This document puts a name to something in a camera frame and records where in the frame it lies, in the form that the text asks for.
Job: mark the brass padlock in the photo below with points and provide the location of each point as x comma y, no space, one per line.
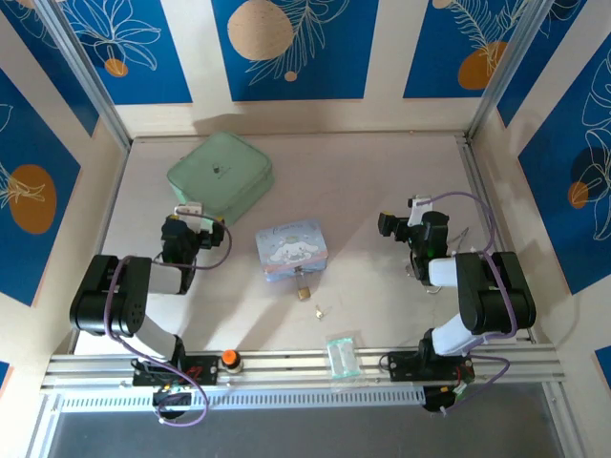
304,293

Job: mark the small brass key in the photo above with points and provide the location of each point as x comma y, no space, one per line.
319,313

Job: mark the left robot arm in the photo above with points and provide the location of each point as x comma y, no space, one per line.
105,296

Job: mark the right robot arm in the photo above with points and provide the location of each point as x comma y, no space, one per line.
496,296

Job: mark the green zip pouch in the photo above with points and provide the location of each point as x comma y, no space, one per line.
219,176

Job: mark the blue cartoon tin box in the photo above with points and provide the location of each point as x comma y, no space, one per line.
291,248

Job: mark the orange push button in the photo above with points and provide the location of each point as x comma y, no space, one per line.
230,359

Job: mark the clear plastic bag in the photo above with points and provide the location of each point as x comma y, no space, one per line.
341,358

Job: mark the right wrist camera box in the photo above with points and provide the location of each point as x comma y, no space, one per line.
420,206

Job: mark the aluminium side rail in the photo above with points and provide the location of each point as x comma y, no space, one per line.
477,181

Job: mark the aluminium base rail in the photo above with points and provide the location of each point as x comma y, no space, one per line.
296,367

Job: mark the aluminium frame post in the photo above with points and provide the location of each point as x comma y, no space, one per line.
81,71
506,67

